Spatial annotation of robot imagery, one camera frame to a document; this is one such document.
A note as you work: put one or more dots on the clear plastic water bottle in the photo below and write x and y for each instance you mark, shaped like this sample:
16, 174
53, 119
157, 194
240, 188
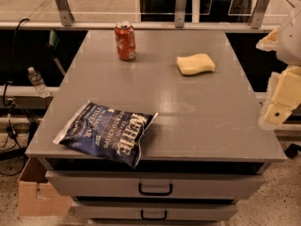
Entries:
38, 83

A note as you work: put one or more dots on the orange soda can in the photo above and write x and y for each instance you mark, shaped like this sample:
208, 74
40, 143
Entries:
125, 40

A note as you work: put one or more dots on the green handled tool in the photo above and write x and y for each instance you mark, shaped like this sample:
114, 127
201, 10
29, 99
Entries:
51, 47

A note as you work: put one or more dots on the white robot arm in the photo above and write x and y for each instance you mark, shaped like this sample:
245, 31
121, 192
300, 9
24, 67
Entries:
289, 39

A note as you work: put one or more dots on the metal bracket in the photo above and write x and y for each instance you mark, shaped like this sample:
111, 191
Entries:
179, 15
64, 11
256, 18

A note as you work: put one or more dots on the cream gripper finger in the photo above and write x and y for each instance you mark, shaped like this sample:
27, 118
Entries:
269, 42
283, 97

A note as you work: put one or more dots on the lower grey drawer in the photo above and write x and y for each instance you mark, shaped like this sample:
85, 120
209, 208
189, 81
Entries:
154, 210

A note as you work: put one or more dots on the upper grey drawer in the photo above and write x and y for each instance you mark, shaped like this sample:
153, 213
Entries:
154, 185

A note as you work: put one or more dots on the black object on floor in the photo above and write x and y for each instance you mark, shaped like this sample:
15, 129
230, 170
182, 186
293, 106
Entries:
293, 150

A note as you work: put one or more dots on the middle metal bracket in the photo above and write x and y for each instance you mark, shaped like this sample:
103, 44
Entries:
179, 15

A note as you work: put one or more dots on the cardboard box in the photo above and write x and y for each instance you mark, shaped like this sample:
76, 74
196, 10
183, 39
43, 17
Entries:
36, 196

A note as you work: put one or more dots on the grey drawer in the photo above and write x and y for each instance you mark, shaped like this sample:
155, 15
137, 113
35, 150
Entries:
154, 185
154, 210

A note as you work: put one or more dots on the blue potato chip bag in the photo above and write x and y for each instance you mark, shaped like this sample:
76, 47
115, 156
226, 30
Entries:
106, 132

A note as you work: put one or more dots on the right metal bracket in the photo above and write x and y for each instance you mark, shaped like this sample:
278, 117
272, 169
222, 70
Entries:
256, 18

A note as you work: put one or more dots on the left metal bracket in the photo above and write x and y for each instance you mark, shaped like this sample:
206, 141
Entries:
64, 11

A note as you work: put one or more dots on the yellow sponge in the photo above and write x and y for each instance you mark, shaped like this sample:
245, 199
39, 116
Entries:
198, 63

